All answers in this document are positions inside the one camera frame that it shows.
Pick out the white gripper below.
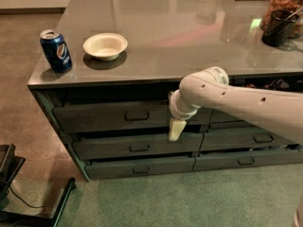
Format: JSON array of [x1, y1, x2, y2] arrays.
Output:
[[169, 90, 200, 141]]

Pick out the grey drawer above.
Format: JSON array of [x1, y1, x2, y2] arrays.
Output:
[[52, 98, 216, 134], [193, 148, 303, 171], [210, 110, 241, 124], [85, 155, 195, 180], [73, 132, 204, 160], [200, 127, 293, 151]]

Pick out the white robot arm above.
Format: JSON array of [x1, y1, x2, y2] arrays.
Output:
[[169, 67, 303, 145]]

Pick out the grey drawer cabinet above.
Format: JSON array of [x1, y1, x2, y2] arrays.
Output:
[[28, 0, 302, 180]]

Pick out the snack bags in drawer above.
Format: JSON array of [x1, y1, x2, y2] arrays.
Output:
[[230, 77, 303, 93]]

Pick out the white paper bowl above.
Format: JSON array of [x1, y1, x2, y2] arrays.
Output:
[[83, 33, 128, 61]]

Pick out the black cup with straw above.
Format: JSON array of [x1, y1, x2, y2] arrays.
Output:
[[261, 9, 302, 47]]

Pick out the blue Pepsi soda can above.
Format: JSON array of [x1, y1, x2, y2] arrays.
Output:
[[40, 29, 72, 73]]

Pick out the glass jar of snacks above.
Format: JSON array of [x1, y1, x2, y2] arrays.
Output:
[[260, 0, 303, 38]]

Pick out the black cable on floor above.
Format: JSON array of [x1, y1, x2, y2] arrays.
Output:
[[8, 184, 46, 210]]

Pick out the black stand frame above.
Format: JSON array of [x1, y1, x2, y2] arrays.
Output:
[[0, 143, 78, 227]]

